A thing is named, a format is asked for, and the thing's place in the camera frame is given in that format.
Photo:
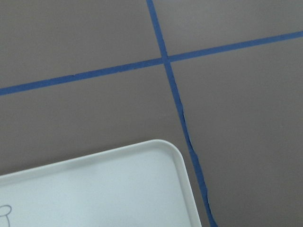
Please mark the white serving tray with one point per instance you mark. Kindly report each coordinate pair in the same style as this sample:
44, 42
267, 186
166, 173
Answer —
140, 185

